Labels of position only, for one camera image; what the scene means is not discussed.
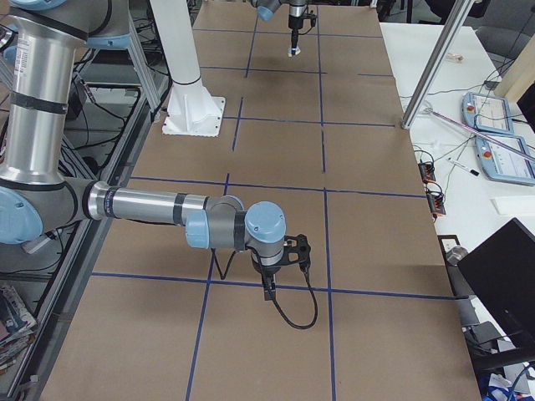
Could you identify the small clear plastic item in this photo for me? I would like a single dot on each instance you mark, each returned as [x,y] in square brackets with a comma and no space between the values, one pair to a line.
[454,57]

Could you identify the aluminium side frame rail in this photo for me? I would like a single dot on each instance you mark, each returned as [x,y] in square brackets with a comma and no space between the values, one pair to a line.
[104,143]

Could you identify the small blue white bell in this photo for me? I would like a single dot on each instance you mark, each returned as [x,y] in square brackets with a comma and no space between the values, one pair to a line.
[292,52]

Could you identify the black laptop computer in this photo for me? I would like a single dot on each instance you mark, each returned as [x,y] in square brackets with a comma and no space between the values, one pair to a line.
[500,272]

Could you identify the grey hexagonal metal weight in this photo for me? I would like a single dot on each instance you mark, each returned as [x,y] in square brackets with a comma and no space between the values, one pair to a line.
[455,255]

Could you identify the aluminium frame post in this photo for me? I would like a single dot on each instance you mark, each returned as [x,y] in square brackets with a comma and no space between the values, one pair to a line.
[452,26]

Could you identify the black marker pen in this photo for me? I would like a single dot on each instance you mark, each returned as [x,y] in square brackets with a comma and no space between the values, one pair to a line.
[463,167]

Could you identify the lower blue teach pendant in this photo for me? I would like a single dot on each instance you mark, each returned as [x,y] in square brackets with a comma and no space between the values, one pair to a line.
[500,164]

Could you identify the metal reacher grabber stick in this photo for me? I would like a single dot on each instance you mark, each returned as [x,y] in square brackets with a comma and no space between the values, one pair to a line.
[479,134]

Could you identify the magazines pile lower left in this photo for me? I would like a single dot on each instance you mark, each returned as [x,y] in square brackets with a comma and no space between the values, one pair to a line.
[17,326]

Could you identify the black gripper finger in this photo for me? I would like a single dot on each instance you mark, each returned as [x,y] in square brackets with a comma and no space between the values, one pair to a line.
[294,40]
[269,290]

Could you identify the blue teach pendant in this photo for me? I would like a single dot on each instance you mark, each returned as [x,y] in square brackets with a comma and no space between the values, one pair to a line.
[487,113]
[500,164]

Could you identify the white pedestal column with base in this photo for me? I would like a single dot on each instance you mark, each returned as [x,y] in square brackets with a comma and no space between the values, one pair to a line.
[191,109]

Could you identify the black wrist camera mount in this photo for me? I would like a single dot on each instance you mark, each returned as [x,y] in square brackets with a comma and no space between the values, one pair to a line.
[311,17]
[296,251]

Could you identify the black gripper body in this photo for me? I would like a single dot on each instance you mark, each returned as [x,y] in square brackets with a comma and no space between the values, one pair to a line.
[266,272]
[295,20]

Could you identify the upper blue teach pendant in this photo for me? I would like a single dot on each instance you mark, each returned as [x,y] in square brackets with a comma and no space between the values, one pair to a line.
[487,113]

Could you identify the white foam block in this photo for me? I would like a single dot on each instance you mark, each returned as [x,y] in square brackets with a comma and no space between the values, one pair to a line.
[514,205]

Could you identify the orange electronics board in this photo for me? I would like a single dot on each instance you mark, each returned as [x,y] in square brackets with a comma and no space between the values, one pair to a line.
[436,203]
[427,172]

